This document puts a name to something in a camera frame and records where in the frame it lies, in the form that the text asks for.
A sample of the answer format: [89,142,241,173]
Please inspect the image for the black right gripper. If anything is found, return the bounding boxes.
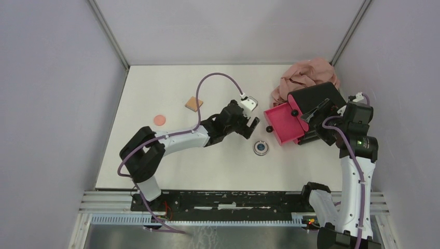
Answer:
[300,98,349,146]

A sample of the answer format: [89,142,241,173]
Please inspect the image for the pink drawer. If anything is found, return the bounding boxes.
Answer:
[287,94,309,132]
[264,103,306,146]
[293,137,304,145]

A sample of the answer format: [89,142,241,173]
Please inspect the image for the pink top drawer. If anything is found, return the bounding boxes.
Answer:
[287,94,309,132]

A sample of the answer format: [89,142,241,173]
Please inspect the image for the black drawer organizer case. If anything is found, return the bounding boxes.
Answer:
[287,82,346,143]

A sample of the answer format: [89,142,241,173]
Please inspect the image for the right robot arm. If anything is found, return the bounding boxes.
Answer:
[299,99,382,248]

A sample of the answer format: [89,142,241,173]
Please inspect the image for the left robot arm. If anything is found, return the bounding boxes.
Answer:
[119,97,260,211]

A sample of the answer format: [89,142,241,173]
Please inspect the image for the square tan makeup sponge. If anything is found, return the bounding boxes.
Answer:
[185,96,203,112]

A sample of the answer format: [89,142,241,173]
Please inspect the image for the round clear powder jar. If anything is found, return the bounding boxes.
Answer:
[253,141,269,156]

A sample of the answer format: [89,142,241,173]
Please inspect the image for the pink bottom drawer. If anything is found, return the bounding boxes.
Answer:
[293,137,304,145]

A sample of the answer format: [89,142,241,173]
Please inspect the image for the pink crumpled cloth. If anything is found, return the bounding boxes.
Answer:
[269,58,340,108]

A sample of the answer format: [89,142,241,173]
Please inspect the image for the round pink powder puff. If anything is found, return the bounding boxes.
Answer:
[153,115,167,126]

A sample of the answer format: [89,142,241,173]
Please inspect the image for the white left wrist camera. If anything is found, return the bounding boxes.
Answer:
[238,93,258,118]

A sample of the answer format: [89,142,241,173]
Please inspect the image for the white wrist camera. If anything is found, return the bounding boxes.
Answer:
[348,92,370,105]
[238,93,258,118]

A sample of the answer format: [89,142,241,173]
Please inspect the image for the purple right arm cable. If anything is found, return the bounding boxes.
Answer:
[321,92,372,249]

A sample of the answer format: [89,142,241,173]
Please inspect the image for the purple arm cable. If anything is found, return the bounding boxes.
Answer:
[321,92,372,249]
[117,73,245,234]

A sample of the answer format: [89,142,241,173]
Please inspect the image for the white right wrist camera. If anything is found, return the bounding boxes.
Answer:
[348,92,370,105]

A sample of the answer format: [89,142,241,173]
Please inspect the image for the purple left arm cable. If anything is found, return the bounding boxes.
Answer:
[117,73,245,234]

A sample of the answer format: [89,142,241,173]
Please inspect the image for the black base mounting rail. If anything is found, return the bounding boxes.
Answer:
[130,190,313,222]

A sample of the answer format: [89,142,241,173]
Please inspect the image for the aluminium frame rail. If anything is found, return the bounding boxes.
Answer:
[68,191,391,249]

